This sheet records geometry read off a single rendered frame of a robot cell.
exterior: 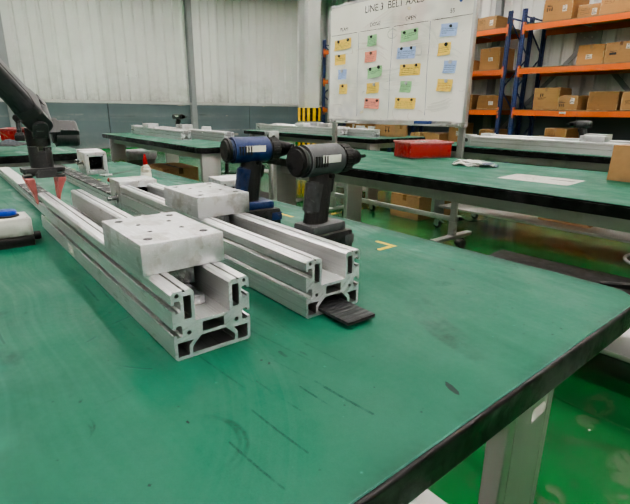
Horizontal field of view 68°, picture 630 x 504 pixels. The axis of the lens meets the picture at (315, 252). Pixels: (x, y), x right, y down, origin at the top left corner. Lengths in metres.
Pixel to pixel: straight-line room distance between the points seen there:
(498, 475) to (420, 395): 0.42
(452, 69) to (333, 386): 3.37
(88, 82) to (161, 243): 12.18
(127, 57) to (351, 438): 12.78
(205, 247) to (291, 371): 0.20
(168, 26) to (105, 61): 1.87
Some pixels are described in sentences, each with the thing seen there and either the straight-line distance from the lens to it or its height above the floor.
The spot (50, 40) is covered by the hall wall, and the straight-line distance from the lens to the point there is 12.65.
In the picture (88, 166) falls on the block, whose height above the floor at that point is 0.82.
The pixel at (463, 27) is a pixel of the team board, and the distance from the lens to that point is 3.76.
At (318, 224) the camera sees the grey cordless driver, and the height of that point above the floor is 0.85.
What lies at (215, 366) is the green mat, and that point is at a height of 0.78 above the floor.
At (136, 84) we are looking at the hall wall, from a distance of 13.09.
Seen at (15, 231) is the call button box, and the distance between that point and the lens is 1.15.
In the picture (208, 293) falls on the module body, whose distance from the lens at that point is 0.63.
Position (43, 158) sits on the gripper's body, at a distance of 1.46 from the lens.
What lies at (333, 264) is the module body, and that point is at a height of 0.84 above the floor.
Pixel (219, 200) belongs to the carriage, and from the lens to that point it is 0.91.
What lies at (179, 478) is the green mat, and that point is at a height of 0.78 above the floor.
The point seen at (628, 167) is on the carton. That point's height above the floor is 0.84.
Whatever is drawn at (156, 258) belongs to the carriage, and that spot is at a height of 0.89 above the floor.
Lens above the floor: 1.06
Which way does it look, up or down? 17 degrees down
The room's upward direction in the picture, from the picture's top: 1 degrees clockwise
